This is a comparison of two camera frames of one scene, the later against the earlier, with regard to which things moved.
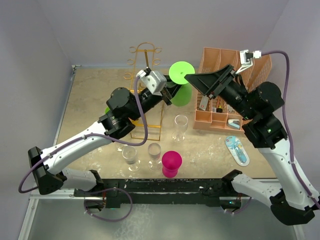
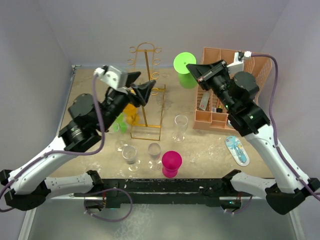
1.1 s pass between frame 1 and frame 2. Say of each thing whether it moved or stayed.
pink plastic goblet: stayed
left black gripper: moved
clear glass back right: stayed
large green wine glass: moved
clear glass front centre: stayed
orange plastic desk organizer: stayed
